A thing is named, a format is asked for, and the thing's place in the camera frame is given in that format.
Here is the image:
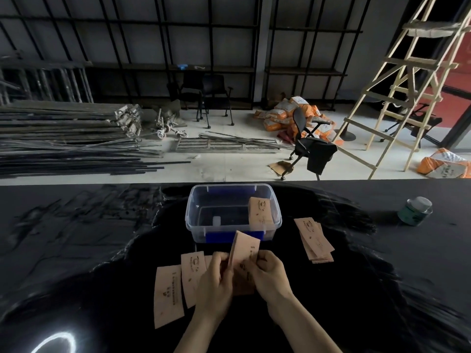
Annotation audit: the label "metal frame with rods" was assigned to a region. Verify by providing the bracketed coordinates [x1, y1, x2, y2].
[175, 131, 296, 154]

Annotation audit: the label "person's left forearm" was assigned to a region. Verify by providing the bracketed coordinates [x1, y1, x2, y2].
[174, 310, 222, 353]

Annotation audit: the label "wide black metal shelf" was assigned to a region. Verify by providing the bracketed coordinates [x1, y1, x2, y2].
[0, 0, 262, 111]

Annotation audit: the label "clear plastic box blue latches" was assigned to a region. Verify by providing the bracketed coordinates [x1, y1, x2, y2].
[185, 183, 283, 244]

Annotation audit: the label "person's right hand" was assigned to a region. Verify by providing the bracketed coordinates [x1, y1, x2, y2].
[244, 249, 296, 310]

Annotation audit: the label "stack of pink sleeves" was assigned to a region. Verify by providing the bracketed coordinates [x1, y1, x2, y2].
[293, 217, 335, 265]

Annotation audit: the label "wooden stepladder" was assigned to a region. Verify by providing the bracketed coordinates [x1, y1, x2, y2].
[332, 0, 471, 180]

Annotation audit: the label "black round table base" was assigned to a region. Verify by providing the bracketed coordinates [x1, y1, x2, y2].
[333, 128, 357, 142]

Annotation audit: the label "black swivel chair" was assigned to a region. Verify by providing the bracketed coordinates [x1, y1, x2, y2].
[384, 104, 443, 148]

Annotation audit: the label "pile of metal poles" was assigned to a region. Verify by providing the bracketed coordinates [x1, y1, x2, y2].
[0, 100, 192, 179]

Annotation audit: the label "black office chair with jacket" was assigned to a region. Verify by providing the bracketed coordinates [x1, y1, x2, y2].
[280, 106, 338, 181]

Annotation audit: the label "pile of orange white sacks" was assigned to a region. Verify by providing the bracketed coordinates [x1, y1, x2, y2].
[253, 95, 345, 147]

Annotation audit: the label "caster wheels with stems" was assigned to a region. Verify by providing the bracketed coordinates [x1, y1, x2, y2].
[152, 107, 188, 139]

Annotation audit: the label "black visitor chair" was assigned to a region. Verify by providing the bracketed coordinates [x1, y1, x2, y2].
[167, 71, 204, 111]
[196, 73, 235, 129]

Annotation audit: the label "green white jar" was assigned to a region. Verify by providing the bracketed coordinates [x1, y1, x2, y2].
[397, 196, 433, 227]

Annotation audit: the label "person's right forearm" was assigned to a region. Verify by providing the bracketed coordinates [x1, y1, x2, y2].
[267, 293, 343, 353]

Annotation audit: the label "orange white sack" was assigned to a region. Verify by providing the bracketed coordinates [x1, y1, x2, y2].
[417, 148, 471, 180]

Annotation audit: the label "person's left hand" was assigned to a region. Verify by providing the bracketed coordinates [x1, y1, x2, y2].
[194, 251, 235, 321]

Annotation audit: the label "narrow black metal shelf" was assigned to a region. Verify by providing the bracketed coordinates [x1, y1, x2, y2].
[263, 0, 364, 111]

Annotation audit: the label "brown cardboard piece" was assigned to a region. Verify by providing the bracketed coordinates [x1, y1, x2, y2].
[267, 160, 294, 177]

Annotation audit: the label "grey scaffold frames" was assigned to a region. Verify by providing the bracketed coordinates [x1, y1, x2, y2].
[0, 51, 95, 105]

